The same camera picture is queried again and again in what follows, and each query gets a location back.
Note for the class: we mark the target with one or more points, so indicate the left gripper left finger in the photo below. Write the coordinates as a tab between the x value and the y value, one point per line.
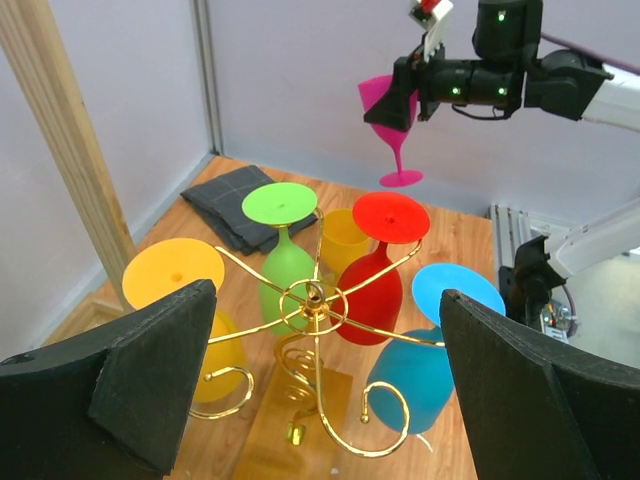
112	402

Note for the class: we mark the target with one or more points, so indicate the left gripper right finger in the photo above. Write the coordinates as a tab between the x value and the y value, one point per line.
534	407

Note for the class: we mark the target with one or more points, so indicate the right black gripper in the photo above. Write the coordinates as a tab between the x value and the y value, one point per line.
390	100

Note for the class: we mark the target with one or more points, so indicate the pink wine glass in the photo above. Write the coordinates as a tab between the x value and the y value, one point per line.
392	140

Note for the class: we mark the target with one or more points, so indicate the blue wine glass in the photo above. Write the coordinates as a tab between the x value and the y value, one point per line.
422	374

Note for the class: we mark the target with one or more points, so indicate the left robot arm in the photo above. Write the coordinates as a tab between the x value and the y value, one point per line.
570	265

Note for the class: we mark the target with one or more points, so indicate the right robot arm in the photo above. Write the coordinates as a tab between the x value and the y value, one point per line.
570	82

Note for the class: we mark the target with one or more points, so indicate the orange yellow wine glass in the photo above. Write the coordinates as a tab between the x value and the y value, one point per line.
169	265

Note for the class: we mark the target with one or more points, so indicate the red wine glass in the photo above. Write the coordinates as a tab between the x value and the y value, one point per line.
391	219

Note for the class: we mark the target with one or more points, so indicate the amber rack base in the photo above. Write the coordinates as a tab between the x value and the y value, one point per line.
268	454

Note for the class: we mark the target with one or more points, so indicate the green wine glass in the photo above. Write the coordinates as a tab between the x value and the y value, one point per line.
281	204

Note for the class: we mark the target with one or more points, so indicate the grey folded cloth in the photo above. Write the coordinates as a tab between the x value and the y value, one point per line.
218	202

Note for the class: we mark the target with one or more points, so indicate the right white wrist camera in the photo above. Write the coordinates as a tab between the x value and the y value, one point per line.
433	17

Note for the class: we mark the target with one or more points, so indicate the wooden frame base bar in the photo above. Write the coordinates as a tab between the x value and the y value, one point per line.
93	311

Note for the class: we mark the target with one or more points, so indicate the gold wire glass rack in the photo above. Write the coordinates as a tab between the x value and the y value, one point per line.
306	310

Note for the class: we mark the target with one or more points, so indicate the wooden frame post centre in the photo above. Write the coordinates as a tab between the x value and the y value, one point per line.
34	48

